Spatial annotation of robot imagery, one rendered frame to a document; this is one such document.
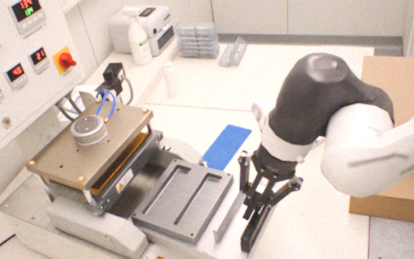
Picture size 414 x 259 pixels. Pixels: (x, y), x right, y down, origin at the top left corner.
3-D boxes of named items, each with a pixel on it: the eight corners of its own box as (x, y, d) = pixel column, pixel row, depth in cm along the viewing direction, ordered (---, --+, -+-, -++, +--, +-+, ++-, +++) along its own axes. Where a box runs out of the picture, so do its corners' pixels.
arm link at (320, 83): (374, 172, 66) (374, 127, 73) (422, 113, 56) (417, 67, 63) (263, 134, 67) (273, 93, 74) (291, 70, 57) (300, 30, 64)
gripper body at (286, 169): (253, 147, 72) (239, 178, 79) (300, 170, 71) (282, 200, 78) (268, 120, 77) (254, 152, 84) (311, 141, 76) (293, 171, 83)
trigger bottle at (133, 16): (131, 65, 190) (116, 11, 175) (140, 55, 196) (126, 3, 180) (148, 66, 187) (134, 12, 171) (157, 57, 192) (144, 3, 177)
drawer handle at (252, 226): (240, 250, 88) (238, 238, 85) (267, 198, 98) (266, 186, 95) (249, 253, 87) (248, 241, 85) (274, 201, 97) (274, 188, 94)
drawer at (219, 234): (128, 234, 100) (119, 212, 95) (174, 171, 114) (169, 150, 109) (244, 278, 87) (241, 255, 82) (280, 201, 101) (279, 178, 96)
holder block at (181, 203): (132, 223, 98) (129, 216, 96) (175, 165, 110) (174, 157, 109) (195, 245, 90) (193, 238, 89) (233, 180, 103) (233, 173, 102)
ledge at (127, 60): (37, 151, 160) (31, 142, 157) (130, 41, 218) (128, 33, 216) (106, 160, 150) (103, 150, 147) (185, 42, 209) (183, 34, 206)
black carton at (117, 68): (106, 88, 178) (101, 73, 174) (113, 76, 185) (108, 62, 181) (119, 88, 177) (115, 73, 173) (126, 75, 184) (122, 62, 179)
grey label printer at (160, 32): (113, 54, 201) (103, 20, 190) (135, 34, 214) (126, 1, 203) (159, 58, 191) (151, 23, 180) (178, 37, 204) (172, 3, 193)
